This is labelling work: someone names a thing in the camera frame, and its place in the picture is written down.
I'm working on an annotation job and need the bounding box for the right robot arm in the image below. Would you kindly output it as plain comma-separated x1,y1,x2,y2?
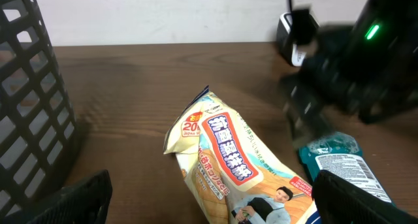
276,0,417,149

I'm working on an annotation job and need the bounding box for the grey plastic shopping basket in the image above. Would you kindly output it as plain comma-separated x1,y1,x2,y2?
1,0,78,218

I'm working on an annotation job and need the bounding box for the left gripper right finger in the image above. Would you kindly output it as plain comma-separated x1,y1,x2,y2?
312,170,417,224

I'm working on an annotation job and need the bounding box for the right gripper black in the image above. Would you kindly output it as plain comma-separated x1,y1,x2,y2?
279,25,417,149

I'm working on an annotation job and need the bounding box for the blue mouthwash bottle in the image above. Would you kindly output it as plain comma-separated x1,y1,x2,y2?
298,132,393,204

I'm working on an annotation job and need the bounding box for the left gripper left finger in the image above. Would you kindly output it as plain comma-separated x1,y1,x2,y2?
1,170,112,224

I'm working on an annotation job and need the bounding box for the yellow snack bag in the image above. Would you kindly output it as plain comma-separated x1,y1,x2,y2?
164,88,322,224

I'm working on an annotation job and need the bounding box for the white barcode scanner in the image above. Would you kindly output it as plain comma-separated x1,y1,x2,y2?
276,12,306,67

